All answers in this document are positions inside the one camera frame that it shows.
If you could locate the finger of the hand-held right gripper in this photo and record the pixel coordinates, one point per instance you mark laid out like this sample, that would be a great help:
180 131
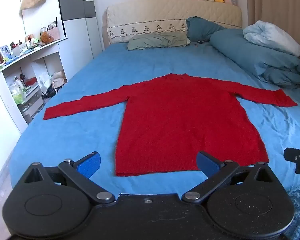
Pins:
293 154

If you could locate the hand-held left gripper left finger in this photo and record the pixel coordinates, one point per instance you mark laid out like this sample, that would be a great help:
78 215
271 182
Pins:
89 164

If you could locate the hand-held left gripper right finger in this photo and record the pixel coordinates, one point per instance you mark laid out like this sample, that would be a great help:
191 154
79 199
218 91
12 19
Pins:
207 164

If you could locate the red knit sweater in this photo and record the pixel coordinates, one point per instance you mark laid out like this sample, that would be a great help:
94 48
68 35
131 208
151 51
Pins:
180 120

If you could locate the beige cloth bag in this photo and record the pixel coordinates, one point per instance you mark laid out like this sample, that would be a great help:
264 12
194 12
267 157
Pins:
58 78

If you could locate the blue bed sheet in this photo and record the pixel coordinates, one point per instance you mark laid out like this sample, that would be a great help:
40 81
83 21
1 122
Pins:
95 72

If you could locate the green plastic bag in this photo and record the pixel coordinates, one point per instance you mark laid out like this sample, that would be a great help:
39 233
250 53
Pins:
18 97

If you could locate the red box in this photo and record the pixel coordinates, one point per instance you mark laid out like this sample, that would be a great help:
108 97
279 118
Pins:
30 81

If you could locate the teal duvet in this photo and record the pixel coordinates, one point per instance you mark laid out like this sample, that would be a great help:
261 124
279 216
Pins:
250 52

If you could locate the light blue blanket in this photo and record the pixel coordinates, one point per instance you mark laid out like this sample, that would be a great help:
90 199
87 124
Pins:
270 36

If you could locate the white shelf unit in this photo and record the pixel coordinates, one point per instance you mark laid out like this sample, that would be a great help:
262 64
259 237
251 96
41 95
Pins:
25 60

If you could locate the grey-green pillow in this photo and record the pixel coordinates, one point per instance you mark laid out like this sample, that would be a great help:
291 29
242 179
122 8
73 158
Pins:
157 40

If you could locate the brown teddy bear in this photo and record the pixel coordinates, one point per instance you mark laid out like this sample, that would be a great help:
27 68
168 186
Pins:
46 38

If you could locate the white and grey wardrobe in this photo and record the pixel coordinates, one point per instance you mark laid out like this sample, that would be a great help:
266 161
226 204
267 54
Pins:
77 30

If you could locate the teal pillow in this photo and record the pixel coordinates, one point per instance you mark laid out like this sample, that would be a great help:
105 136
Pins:
202 28

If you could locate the pink storage box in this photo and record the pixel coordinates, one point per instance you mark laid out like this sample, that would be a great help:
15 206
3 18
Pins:
54 33

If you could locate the beige curtain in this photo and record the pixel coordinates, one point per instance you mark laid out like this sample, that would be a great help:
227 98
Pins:
277 2

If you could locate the cream padded headboard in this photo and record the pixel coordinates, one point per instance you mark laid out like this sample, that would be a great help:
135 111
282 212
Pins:
150 15

